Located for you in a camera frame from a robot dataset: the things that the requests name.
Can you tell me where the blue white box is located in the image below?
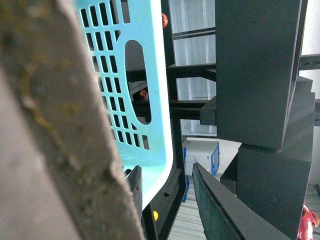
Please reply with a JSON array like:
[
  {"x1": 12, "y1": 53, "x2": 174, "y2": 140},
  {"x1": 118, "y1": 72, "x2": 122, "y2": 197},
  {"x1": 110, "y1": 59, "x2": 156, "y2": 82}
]
[{"x1": 182, "y1": 140, "x2": 220, "y2": 202}]

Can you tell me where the pink plush toy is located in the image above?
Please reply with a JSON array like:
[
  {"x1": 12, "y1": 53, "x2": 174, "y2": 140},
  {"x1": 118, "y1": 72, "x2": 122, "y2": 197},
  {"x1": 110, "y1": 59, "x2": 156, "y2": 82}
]
[{"x1": 297, "y1": 201, "x2": 320, "y2": 240}]

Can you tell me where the light blue plastic basket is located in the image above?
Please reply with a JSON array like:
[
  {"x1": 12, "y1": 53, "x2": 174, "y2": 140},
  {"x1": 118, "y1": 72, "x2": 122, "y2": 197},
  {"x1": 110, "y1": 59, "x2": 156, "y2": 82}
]
[{"x1": 75, "y1": 0, "x2": 173, "y2": 207}]

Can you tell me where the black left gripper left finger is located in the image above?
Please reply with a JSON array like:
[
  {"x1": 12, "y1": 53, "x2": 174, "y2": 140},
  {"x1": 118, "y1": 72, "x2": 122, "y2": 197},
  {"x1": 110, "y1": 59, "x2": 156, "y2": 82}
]
[{"x1": 124, "y1": 165, "x2": 143, "y2": 223}]

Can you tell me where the red fruit on shelf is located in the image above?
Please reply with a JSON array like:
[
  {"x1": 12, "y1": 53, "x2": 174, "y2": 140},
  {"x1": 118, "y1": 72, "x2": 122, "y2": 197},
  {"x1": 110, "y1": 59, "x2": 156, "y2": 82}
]
[{"x1": 161, "y1": 13, "x2": 169, "y2": 29}]

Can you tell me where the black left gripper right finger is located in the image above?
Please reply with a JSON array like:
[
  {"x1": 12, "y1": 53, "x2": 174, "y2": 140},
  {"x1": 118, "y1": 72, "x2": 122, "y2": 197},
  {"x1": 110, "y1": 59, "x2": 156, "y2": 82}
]
[{"x1": 192, "y1": 163, "x2": 288, "y2": 240}]

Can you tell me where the black shelf frame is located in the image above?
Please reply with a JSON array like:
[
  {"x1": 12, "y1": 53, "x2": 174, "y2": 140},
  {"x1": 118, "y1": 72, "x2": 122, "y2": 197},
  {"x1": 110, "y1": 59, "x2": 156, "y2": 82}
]
[{"x1": 142, "y1": 0, "x2": 320, "y2": 240}]

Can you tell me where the brown basket handle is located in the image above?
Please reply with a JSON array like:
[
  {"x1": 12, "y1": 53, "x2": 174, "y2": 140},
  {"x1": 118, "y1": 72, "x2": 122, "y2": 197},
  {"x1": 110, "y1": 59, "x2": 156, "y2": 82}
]
[{"x1": 0, "y1": 0, "x2": 144, "y2": 240}]

